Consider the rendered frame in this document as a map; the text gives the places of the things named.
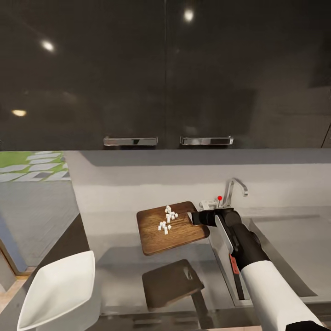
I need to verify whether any cutting board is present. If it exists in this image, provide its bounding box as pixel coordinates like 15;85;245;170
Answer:
137;201;210;256

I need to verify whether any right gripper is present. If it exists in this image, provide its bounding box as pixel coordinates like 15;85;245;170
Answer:
191;210;213;226

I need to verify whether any parer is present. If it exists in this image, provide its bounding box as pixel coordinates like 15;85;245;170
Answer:
229;254;244;300

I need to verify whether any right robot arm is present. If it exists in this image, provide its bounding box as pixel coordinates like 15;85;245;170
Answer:
191;199;331;331

